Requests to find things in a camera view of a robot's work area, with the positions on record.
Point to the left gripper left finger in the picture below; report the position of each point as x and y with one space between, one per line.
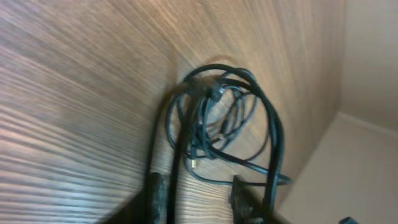
157 188

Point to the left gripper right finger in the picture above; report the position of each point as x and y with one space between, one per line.
246 207

